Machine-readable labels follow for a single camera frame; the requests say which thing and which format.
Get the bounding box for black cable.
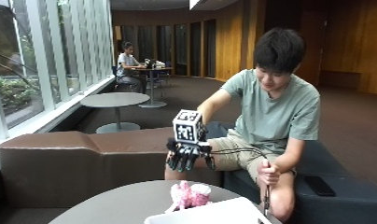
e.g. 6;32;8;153
207;147;274;217

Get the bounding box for white cube with black markers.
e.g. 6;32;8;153
171;108;208;146

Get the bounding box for pink and white soft toy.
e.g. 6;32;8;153
165;179;214;214

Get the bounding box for black phone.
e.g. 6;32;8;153
303;175;337;198

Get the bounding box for large round grey table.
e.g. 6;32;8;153
48;179;283;224

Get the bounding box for white box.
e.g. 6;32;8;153
142;196;274;224

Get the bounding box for dark blue sofa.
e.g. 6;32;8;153
204;120;377;224

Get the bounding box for person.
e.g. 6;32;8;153
115;41;149;94
163;27;322;223

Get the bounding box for brown leather bench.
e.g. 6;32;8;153
0;126;223;209

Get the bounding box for small round grey table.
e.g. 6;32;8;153
80;91;151;134

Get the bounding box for blue chair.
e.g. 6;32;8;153
110;65;137;92

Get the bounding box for round table with pedestal foot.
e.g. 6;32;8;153
131;65;174;109

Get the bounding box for white window frame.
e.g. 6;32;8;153
0;0;117;142

